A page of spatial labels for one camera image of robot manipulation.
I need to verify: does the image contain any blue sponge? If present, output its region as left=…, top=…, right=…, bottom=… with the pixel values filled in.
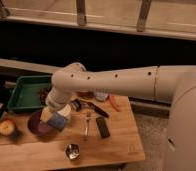
left=48, top=113, right=68, bottom=131

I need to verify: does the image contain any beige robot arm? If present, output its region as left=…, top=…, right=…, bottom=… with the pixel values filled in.
left=46, top=62, right=196, bottom=171

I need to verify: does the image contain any white plastic cup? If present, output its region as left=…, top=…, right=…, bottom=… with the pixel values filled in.
left=60, top=104, right=71, bottom=120

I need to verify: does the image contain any small metal cup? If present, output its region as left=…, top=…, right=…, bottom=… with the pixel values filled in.
left=66, top=144, right=80, bottom=160

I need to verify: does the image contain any dark purple bowl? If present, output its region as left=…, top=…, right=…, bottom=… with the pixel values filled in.
left=27, top=110, right=57, bottom=136

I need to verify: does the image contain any dark grape bunch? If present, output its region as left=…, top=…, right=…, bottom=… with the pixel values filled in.
left=38, top=88, right=50, bottom=104

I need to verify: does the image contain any green plastic tray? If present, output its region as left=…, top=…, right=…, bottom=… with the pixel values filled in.
left=7, top=75, right=51, bottom=113

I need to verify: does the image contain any metal fork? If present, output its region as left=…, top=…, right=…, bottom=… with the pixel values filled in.
left=84, top=112, right=91, bottom=141

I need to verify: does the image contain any red apple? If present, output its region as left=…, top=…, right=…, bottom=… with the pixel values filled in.
left=0, top=119, right=16, bottom=136

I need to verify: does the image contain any red-brown bowl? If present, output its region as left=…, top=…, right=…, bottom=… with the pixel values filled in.
left=77, top=91, right=93, bottom=98

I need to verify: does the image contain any crumpled foil ball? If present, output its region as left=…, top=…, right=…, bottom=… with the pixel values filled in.
left=94, top=92, right=109, bottom=102

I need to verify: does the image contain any black remote control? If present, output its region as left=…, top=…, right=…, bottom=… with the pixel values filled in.
left=96, top=117, right=110, bottom=138

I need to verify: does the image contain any orange carrot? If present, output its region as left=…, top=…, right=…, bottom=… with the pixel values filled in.
left=109, top=94, right=121, bottom=112

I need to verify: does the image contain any black handled peeler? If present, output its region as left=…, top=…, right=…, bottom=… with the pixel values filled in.
left=78, top=100, right=109, bottom=118

